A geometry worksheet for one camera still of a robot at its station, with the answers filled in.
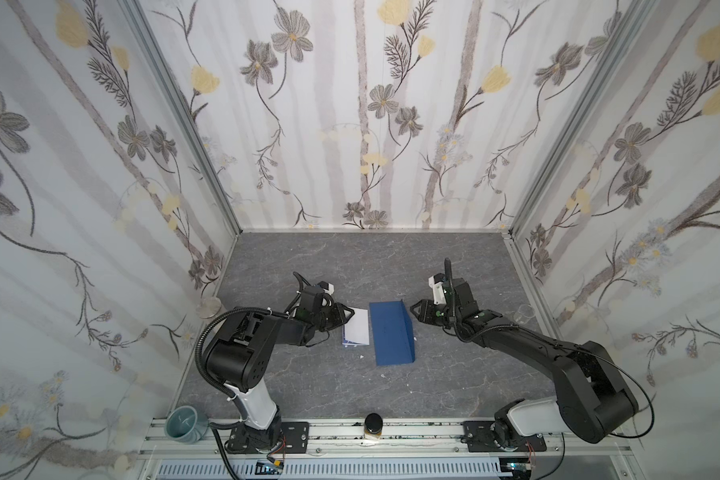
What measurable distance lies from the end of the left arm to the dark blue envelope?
5.1 inches

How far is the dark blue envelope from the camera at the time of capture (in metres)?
0.90

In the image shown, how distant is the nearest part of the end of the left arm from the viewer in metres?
0.78
